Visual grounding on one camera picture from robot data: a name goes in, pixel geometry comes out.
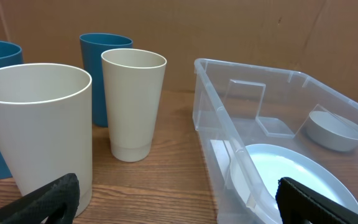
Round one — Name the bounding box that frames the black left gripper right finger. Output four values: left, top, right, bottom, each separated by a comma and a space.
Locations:
275, 177, 358, 224

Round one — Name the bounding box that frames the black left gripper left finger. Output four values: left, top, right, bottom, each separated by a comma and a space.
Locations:
0, 173, 80, 224

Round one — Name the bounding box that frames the beige cup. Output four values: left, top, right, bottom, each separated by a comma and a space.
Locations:
0, 63, 93, 213
101, 49, 167, 162

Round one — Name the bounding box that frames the grey plate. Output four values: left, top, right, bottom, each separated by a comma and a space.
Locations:
246, 144, 358, 214

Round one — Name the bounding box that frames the beige cup front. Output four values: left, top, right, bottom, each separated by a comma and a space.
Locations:
0, 63, 93, 213

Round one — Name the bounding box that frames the beige cup rear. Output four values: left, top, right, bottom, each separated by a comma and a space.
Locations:
101, 49, 167, 162

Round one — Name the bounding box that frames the clear plastic storage bin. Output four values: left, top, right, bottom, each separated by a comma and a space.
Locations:
193, 58, 358, 223

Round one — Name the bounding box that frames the dark blue cup rear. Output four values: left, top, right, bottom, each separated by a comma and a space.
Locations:
80, 33, 133, 128

